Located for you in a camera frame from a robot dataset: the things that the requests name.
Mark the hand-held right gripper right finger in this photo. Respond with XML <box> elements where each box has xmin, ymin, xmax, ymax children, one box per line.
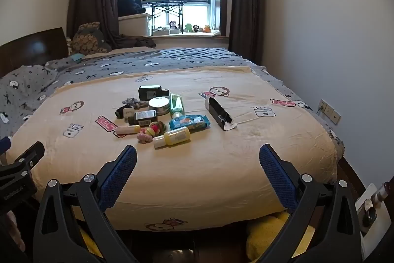
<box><xmin>259</xmin><ymin>144</ymin><xmax>362</xmax><ymax>263</ymax></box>

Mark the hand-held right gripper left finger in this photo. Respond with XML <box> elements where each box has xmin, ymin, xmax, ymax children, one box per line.
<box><xmin>32</xmin><ymin>144</ymin><xmax>139</xmax><ymax>263</ymax></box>

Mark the grey knitted hair tie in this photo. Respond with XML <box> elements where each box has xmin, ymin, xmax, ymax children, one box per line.
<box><xmin>122</xmin><ymin>97</ymin><xmax>149</xmax><ymax>107</ymax></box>

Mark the dark green bottle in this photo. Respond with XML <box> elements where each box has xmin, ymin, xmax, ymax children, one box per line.
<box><xmin>138</xmin><ymin>85</ymin><xmax>170</xmax><ymax>101</ymax></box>

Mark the pink and cream tube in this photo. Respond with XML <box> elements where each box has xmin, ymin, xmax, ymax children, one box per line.
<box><xmin>115</xmin><ymin>124</ymin><xmax>141</xmax><ymax>136</ymax></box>

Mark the grey printed pillow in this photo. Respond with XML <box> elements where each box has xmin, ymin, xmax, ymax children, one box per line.
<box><xmin>0</xmin><ymin>64</ymin><xmax>60</xmax><ymax>131</ymax></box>

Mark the small black and white item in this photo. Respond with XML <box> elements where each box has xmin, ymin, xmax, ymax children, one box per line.
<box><xmin>116</xmin><ymin>107</ymin><xmax>135</xmax><ymax>121</ymax></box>

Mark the dark bottle with white label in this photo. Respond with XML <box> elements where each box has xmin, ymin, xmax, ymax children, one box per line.
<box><xmin>128</xmin><ymin>110</ymin><xmax>158</xmax><ymax>126</ymax></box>

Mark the yellow bottle with white cap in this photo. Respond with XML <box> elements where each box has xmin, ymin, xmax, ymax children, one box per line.
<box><xmin>153</xmin><ymin>126</ymin><xmax>191</xmax><ymax>149</ymax></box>

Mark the beige printed blanket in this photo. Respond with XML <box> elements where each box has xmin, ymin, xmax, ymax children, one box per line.
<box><xmin>9</xmin><ymin>65</ymin><xmax>340</xmax><ymax>233</ymax></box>

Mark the round silver tin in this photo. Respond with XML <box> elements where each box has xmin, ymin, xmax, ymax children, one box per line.
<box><xmin>148</xmin><ymin>97</ymin><xmax>171</xmax><ymax>116</ymax></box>

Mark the black and white carton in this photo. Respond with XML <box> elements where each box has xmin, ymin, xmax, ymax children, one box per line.
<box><xmin>204</xmin><ymin>96</ymin><xmax>238</xmax><ymax>131</ymax></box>

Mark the blue wet wipes packet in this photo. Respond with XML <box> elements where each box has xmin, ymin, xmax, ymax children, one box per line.
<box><xmin>169</xmin><ymin>114</ymin><xmax>212</xmax><ymax>131</ymax></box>

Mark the green and white tube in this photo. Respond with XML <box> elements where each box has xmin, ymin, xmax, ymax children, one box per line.
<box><xmin>169</xmin><ymin>93</ymin><xmax>185</xmax><ymax>119</ymax></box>

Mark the dark wooden headboard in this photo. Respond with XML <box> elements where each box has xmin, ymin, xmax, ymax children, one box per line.
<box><xmin>0</xmin><ymin>27</ymin><xmax>69</xmax><ymax>77</ymax></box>

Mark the dark round jar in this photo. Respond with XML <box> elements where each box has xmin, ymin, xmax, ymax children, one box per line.
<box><xmin>363</xmin><ymin>207</ymin><xmax>378</xmax><ymax>226</ymax></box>

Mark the white bedside cabinet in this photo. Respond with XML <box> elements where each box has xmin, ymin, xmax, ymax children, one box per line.
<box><xmin>354</xmin><ymin>182</ymin><xmax>392</xmax><ymax>261</ymax></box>

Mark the brown patterned cushion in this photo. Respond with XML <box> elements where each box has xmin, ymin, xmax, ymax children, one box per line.
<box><xmin>70</xmin><ymin>22</ymin><xmax>113</xmax><ymax>55</ymax></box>

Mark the grey printed quilt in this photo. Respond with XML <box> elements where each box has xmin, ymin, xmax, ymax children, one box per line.
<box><xmin>0</xmin><ymin>47</ymin><xmax>345</xmax><ymax>159</ymax></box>

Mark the dark crumpled cloth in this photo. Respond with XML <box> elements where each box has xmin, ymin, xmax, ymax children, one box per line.
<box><xmin>115</xmin><ymin>34</ymin><xmax>157</xmax><ymax>49</ymax></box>

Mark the white storage box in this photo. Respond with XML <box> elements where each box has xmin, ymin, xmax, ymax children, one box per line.
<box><xmin>118</xmin><ymin>13</ymin><xmax>153</xmax><ymax>37</ymax></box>

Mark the dark blue cloth heap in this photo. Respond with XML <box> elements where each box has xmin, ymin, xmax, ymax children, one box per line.
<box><xmin>117</xmin><ymin>0</ymin><xmax>147</xmax><ymax>17</ymax></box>

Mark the black folding rack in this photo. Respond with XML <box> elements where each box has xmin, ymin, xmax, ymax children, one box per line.
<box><xmin>147</xmin><ymin>0</ymin><xmax>188</xmax><ymax>36</ymax></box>

